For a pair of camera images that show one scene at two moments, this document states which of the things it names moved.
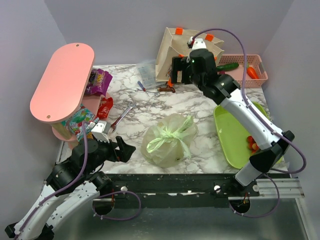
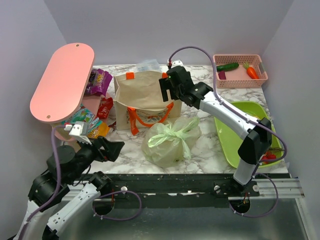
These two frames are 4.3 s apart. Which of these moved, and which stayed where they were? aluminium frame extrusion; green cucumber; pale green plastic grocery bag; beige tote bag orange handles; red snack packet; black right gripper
Moved: beige tote bag orange handles; black right gripper
Stayed: aluminium frame extrusion; red snack packet; pale green plastic grocery bag; green cucumber
